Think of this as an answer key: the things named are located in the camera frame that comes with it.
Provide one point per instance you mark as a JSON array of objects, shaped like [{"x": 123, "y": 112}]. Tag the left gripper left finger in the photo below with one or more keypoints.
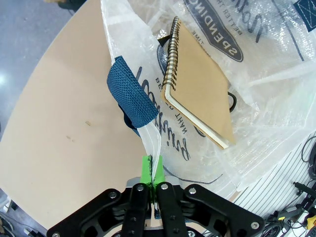
[{"x": 138, "y": 209}]

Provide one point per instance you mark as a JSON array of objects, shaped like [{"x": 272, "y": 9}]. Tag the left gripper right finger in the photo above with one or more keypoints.
[{"x": 172, "y": 209}]

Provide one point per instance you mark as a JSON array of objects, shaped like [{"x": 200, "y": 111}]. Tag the kraft spiral notebook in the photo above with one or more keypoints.
[{"x": 200, "y": 84}]

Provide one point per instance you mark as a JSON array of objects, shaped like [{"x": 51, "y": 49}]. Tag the translucent white shopping bag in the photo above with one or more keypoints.
[{"x": 266, "y": 74}]

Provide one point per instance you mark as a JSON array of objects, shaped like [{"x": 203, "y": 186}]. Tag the dark sneaker white sole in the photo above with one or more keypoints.
[{"x": 6, "y": 225}]

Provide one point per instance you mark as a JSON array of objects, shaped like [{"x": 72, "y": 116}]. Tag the black handheld tool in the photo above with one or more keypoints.
[{"x": 304, "y": 188}]

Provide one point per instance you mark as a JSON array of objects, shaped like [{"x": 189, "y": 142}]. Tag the yellow device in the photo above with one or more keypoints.
[{"x": 311, "y": 222}]

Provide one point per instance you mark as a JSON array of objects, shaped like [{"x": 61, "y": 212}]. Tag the small black clip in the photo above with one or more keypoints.
[{"x": 164, "y": 40}]

